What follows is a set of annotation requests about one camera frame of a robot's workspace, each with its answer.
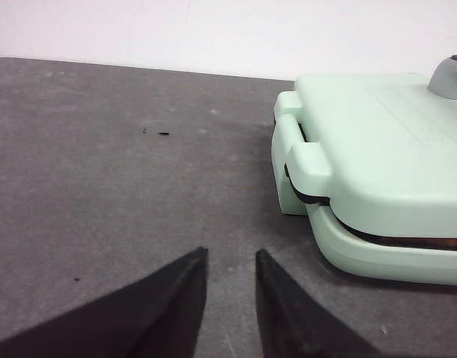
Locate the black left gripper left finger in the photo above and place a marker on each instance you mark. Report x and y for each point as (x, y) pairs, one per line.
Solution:
(157, 316)

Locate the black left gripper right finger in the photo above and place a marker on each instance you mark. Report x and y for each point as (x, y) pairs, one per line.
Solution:
(293, 324)

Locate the mint green breakfast maker base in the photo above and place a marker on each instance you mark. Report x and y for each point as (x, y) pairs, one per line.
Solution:
(341, 246)

